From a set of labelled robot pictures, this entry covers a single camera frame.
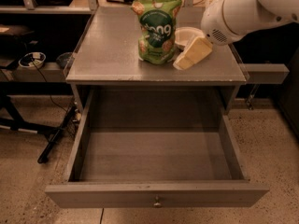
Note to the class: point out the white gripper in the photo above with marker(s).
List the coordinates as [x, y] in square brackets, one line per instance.
[215, 22]

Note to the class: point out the green rice chip bag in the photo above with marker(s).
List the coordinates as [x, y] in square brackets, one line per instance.
[157, 19]

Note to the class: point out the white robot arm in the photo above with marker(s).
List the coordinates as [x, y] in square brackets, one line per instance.
[274, 13]

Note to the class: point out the grey cabinet with top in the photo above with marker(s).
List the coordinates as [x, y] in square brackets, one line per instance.
[108, 55]

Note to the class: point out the open grey top drawer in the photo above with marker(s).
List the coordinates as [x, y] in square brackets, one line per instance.
[135, 144]

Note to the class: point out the round metal drawer knob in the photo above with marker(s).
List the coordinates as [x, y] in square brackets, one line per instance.
[157, 202]

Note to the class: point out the white paper bowl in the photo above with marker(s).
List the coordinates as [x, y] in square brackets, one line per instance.
[184, 34]

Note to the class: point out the dark grey bowl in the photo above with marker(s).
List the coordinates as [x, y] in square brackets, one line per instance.
[65, 59]

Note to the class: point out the white bowl with cable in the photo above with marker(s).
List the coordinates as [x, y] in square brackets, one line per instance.
[32, 60]

